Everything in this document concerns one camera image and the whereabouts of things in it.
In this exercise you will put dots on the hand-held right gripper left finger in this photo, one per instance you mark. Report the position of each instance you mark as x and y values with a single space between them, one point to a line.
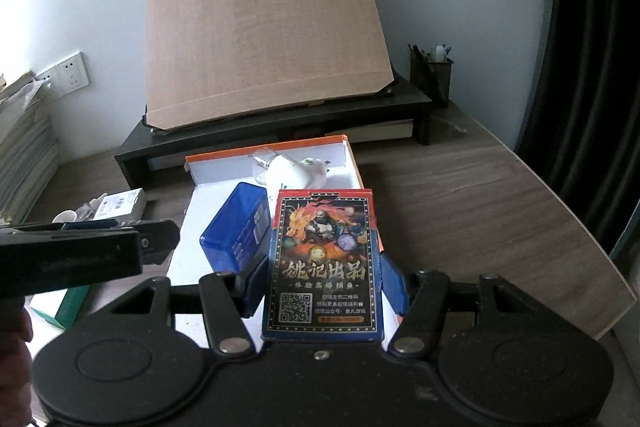
255 281

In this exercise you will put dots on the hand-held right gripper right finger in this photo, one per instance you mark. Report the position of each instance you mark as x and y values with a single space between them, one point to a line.
392 287

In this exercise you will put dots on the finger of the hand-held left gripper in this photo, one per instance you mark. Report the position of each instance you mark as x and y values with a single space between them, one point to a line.
75 259
155 239

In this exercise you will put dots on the teal carton box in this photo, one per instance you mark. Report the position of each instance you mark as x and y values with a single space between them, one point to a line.
62 307

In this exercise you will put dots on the dark playing card box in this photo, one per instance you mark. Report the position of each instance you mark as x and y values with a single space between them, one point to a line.
325 267

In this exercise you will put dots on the white and orange tray box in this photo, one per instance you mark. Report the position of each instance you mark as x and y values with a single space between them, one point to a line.
212 172

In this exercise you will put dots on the clear glass bottle white cap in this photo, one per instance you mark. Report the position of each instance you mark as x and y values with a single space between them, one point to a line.
80 210

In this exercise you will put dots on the small white carton box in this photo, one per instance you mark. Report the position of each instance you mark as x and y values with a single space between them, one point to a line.
120 203

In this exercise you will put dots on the blue plastic box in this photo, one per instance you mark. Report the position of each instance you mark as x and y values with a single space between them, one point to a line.
235 222

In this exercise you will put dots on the book under monitor riser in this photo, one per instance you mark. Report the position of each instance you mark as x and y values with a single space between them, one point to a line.
167 161

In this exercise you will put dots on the white plug-in night light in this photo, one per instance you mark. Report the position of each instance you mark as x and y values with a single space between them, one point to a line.
292 172

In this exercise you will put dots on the stack of books and papers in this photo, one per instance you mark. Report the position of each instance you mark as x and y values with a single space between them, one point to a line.
25 147

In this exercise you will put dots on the clear glass bulb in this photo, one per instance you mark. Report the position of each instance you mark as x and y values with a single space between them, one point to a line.
262 157

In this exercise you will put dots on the black monitor riser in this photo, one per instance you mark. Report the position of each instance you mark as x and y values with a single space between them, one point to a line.
415 99

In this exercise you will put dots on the black mesh pen holder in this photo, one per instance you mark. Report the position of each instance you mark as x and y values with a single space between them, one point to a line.
432 79

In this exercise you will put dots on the brown cardboard sheet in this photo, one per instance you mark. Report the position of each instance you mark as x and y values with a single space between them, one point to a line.
260 37

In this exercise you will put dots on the white wall socket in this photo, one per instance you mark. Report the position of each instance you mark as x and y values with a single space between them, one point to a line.
46 82
72 72

